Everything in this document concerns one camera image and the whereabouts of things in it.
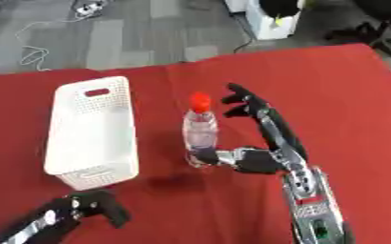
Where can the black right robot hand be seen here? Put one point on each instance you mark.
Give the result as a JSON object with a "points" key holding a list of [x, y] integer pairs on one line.
{"points": [[271, 127]]}

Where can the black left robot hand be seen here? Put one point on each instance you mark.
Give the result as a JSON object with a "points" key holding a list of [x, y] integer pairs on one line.
{"points": [[101, 205]]}

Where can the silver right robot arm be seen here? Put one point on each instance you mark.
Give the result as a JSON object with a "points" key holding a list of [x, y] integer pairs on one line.
{"points": [[315, 206]]}

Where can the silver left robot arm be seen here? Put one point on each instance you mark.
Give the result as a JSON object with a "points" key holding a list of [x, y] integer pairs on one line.
{"points": [[34, 225]]}

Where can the white box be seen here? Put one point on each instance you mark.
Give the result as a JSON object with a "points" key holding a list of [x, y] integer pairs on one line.
{"points": [[271, 22]]}

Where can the clear bottle with red cap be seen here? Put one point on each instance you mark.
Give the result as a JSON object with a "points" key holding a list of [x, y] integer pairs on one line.
{"points": [[200, 133]]}

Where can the white perforated plastic basket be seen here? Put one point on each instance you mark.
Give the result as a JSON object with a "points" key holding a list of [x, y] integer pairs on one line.
{"points": [[93, 133]]}

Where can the black office chair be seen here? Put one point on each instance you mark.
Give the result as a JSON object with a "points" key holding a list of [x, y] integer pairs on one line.
{"points": [[379, 35]]}

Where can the white power strip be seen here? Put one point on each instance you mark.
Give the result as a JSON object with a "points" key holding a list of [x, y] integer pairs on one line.
{"points": [[90, 8]]}

